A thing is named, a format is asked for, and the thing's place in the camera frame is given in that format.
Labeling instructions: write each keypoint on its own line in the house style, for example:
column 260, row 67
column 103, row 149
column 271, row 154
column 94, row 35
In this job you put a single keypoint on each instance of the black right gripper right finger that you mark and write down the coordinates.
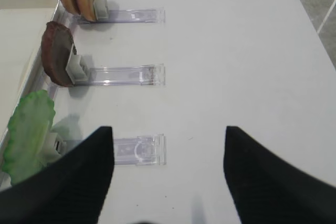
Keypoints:
column 267, row 189

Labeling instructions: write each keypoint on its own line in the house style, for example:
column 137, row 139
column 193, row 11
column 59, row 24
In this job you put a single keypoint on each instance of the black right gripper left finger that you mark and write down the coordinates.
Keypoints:
column 71, row 190

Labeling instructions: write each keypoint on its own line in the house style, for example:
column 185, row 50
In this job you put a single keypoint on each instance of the clear bun holder rail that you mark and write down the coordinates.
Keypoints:
column 128, row 16

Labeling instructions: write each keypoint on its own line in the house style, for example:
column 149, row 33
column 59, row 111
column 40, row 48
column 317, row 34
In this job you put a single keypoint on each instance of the grey bun pusher block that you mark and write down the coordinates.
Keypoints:
column 101, row 9

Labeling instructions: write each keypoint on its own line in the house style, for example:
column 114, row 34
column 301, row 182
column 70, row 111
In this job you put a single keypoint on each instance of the white metal-rimmed tray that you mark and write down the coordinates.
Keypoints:
column 22, row 25

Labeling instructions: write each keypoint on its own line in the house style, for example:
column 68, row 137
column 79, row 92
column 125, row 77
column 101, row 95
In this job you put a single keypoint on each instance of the spare green lettuce leaf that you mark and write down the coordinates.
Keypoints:
column 27, row 128

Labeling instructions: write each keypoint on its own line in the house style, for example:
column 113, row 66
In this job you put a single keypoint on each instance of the clear lettuce holder rail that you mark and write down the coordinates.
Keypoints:
column 140, row 150

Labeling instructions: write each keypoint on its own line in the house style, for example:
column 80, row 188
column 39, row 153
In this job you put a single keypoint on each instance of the grey lettuce pusher block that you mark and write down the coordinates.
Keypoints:
column 53, row 148

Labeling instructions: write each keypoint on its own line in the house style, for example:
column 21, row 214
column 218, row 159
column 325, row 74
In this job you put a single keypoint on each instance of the grey patty pusher block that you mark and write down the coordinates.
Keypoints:
column 77, row 69

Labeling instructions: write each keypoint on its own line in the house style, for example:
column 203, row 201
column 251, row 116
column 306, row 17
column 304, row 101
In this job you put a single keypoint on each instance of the clear patty holder rail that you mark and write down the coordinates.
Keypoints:
column 146, row 75

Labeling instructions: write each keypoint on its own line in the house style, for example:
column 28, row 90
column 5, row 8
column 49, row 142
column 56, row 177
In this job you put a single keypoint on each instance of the spare brown meat patty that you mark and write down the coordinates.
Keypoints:
column 56, row 45

